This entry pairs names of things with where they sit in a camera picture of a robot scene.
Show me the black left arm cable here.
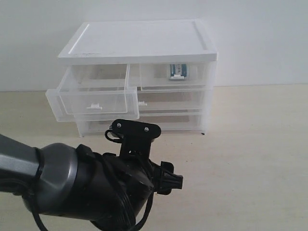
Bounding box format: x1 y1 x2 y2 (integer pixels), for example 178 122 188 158
0 129 154 231

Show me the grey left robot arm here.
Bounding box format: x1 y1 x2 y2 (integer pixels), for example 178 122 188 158
0 136 183 231

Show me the white bottle teal label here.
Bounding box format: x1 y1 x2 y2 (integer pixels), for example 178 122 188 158
167 64 190 80

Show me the white plastic drawer cabinet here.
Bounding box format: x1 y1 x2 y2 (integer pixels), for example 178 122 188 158
58 19 218 133

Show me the wide clear drawer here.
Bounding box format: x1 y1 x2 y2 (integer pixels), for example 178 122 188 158
138 91 205 111
77 114 207 136

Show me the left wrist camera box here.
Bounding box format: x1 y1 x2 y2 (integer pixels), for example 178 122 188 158
105 119 161 163

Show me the middle wide clear drawer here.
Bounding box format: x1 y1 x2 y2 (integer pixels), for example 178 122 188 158
138 91 205 111

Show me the bottom wide clear drawer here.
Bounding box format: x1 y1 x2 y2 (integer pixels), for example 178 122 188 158
77 114 207 136

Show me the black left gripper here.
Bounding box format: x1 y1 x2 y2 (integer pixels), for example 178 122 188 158
149 160 183 195

